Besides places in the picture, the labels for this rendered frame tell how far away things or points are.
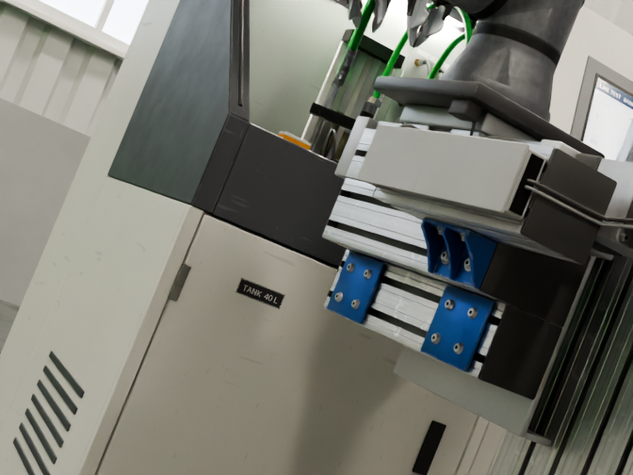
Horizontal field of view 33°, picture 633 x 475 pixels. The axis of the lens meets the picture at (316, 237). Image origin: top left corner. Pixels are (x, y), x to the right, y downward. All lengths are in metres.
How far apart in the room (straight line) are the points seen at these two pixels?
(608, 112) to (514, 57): 1.15
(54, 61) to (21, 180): 0.66
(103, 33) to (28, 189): 0.94
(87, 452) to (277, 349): 0.35
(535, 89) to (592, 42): 1.15
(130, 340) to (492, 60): 0.75
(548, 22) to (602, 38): 1.15
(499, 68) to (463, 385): 0.40
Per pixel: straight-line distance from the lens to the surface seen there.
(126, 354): 1.72
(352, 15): 1.92
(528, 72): 1.35
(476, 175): 1.04
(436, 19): 2.03
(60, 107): 5.96
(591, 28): 2.50
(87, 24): 5.94
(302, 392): 1.83
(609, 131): 2.47
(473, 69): 1.34
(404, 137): 1.16
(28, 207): 5.92
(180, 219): 1.71
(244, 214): 1.73
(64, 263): 2.30
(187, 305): 1.72
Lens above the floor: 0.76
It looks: 2 degrees up
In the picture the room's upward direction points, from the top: 22 degrees clockwise
